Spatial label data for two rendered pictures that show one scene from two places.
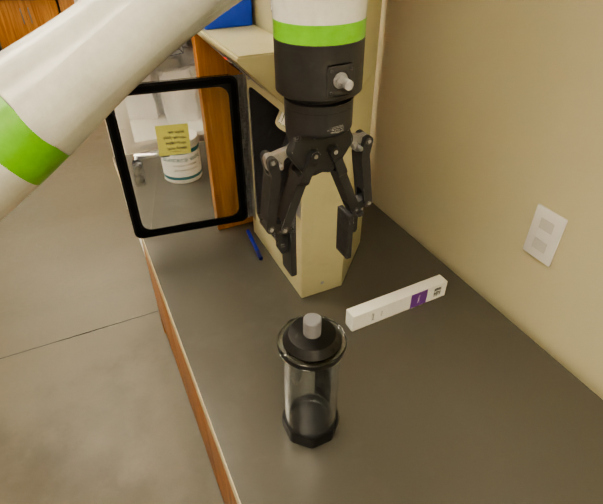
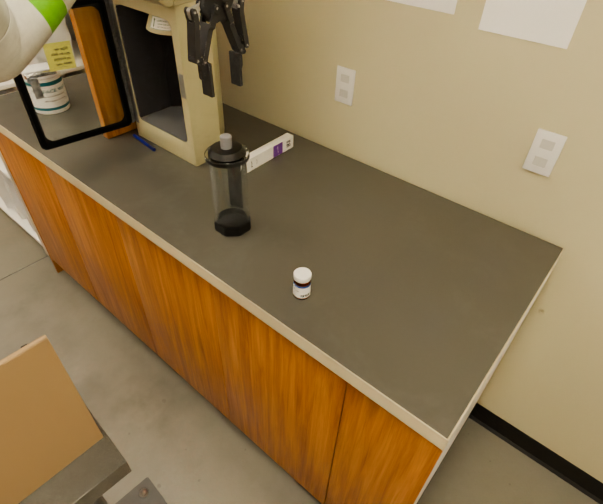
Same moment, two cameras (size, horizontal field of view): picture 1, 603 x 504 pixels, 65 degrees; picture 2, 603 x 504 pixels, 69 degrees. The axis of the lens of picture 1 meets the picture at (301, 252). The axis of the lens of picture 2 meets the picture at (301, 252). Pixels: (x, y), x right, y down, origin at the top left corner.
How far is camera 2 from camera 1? 0.49 m
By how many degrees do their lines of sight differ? 21
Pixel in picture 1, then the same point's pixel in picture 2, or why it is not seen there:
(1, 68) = not seen: outside the picture
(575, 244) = (362, 85)
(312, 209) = (193, 90)
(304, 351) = (226, 155)
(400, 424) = (288, 212)
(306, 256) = (195, 130)
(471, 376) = (322, 182)
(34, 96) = not seen: outside the picture
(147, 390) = (61, 318)
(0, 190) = (39, 31)
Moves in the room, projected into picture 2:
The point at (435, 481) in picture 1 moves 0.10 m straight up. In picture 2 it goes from (317, 231) to (319, 201)
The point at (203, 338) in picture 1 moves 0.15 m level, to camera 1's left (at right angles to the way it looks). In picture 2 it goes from (134, 202) to (79, 213)
